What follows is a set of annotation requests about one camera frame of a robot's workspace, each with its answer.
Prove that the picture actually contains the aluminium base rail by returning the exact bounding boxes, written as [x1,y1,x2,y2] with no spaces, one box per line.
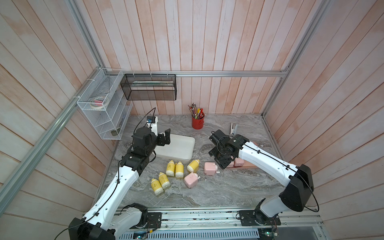
[105,207,330,240]

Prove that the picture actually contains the tape roll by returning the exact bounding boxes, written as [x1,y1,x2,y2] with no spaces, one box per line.
[90,96,110,110]

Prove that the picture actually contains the black mesh wall basket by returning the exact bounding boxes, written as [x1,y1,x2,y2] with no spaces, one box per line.
[120,74,178,101]

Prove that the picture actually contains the pink storage tray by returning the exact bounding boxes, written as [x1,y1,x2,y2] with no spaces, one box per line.
[226,158,258,169]

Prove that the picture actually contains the yellow pencil sharpener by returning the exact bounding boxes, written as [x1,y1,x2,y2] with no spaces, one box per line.
[159,172,171,189]
[187,160,200,173]
[166,160,176,177]
[175,162,184,179]
[151,179,164,196]

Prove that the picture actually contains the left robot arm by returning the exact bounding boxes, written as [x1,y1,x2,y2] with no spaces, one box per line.
[68,127,171,240]

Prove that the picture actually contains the white wire wall shelf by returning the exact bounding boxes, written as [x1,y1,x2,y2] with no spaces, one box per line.
[77,68,132,141]

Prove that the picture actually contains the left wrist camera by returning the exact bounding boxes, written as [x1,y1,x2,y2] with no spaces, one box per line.
[146,116,158,136]

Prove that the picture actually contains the red pen cup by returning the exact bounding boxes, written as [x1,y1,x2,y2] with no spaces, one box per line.
[192,117,205,130]

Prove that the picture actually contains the pens and pencils bunch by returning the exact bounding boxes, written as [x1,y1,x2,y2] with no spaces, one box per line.
[188,103,205,120]

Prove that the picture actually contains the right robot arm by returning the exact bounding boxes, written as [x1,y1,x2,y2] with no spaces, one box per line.
[209,130,315,226]

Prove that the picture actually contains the white storage tray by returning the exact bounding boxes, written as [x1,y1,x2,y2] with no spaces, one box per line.
[155,134,196,161]

